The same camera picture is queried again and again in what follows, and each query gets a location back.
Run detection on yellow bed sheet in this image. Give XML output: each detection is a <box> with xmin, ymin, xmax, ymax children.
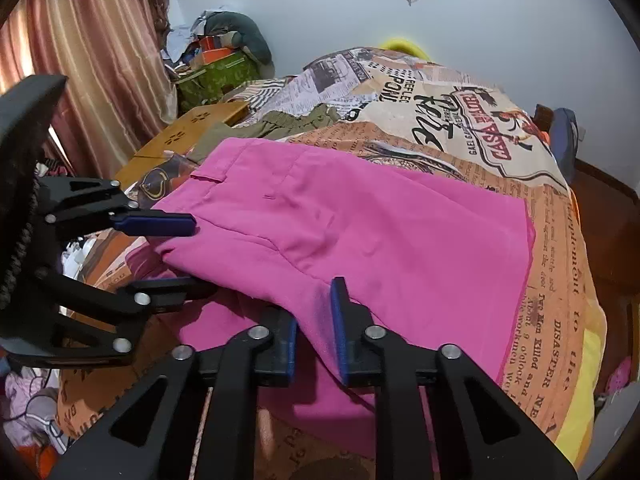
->
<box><xmin>554</xmin><ymin>305</ymin><xmax>608</xmax><ymax>467</ymax></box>

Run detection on blue bag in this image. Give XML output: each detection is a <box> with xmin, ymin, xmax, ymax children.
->
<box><xmin>533</xmin><ymin>104</ymin><xmax>581</xmax><ymax>173</ymax></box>

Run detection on wooden bed frame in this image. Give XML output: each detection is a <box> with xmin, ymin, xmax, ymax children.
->
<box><xmin>570</xmin><ymin>157</ymin><xmax>640</xmax><ymax>391</ymax></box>

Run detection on yellow pillow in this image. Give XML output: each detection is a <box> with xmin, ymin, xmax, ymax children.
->
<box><xmin>380</xmin><ymin>36</ymin><xmax>431</xmax><ymax>61</ymax></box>

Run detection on pink pants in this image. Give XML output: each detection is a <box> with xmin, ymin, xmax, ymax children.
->
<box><xmin>127</xmin><ymin>136</ymin><xmax>537</xmax><ymax>423</ymax></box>

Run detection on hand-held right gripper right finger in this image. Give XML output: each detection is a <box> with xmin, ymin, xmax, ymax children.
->
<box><xmin>331</xmin><ymin>276</ymin><xmax>580</xmax><ymax>480</ymax></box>

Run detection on newspaper print blanket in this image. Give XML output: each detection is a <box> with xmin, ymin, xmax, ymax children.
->
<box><xmin>56</xmin><ymin>46</ymin><xmax>608</xmax><ymax>480</ymax></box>

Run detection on striped pink curtain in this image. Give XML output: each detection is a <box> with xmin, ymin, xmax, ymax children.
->
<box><xmin>0</xmin><ymin>0</ymin><xmax>177</xmax><ymax>181</ymax></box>

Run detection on olive green garment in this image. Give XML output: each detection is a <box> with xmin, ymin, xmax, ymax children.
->
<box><xmin>186</xmin><ymin>103</ymin><xmax>343</xmax><ymax>164</ymax></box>

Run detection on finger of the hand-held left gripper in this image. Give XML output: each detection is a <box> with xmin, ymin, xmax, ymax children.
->
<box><xmin>36</xmin><ymin>176</ymin><xmax>197</xmax><ymax>239</ymax></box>
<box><xmin>0</xmin><ymin>266</ymin><xmax>218</xmax><ymax>370</ymax></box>

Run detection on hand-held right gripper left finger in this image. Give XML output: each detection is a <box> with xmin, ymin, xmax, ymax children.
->
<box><xmin>49</xmin><ymin>306</ymin><xmax>299</xmax><ymax>480</ymax></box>

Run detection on pile of clutter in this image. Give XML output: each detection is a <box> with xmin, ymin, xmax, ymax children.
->
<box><xmin>161</xmin><ymin>6</ymin><xmax>275</xmax><ymax>114</ymax></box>

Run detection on wooden board with cutouts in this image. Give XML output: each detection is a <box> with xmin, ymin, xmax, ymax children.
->
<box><xmin>113</xmin><ymin>100</ymin><xmax>251</xmax><ymax>187</ymax></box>

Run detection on heap of clothes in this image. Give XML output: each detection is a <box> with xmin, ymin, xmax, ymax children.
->
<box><xmin>0</xmin><ymin>360</ymin><xmax>71</xmax><ymax>461</ymax></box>

